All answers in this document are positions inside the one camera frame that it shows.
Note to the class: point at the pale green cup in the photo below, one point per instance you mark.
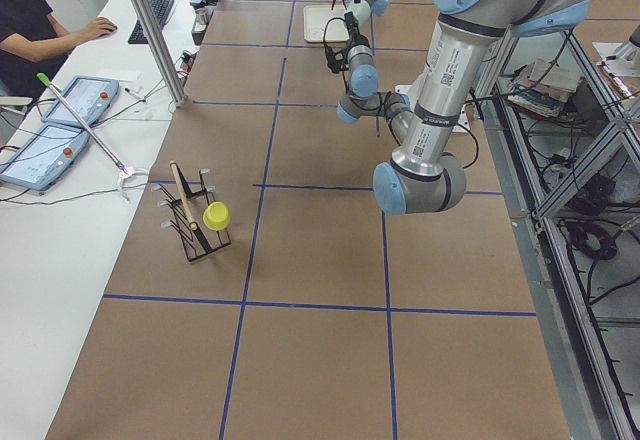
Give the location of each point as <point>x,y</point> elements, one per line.
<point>361,12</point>

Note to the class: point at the white bear tray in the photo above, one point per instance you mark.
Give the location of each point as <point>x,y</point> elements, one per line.
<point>323,23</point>

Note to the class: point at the yellow cup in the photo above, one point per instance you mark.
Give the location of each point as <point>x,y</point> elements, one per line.
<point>216,216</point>

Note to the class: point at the steel cylinder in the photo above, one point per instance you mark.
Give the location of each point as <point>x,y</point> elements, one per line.
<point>200,22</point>

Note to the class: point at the magazine stack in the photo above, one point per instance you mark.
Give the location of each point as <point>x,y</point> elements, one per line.
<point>542,88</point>

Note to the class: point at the black marker pen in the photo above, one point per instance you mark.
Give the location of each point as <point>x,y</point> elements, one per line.
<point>135,95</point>

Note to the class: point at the metal rod with green tip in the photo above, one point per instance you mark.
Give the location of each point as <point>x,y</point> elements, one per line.
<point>125,172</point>

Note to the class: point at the upper teach pendant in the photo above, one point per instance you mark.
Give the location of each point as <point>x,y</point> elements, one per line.
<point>89,96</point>

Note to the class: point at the teach pendant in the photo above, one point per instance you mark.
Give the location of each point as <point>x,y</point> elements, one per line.
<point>45,157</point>
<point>89,96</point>

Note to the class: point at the seated person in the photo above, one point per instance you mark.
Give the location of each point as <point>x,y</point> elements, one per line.
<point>33,42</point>

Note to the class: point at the lower teach pendant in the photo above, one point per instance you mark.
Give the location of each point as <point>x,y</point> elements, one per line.
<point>45,157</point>

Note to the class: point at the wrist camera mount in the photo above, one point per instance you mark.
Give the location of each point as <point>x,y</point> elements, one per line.
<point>336,59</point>

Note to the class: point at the aluminium frame post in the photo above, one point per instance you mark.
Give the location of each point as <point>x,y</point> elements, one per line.
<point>159,50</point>

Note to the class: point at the black wire cup rack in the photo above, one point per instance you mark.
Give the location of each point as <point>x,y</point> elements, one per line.
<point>187,204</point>

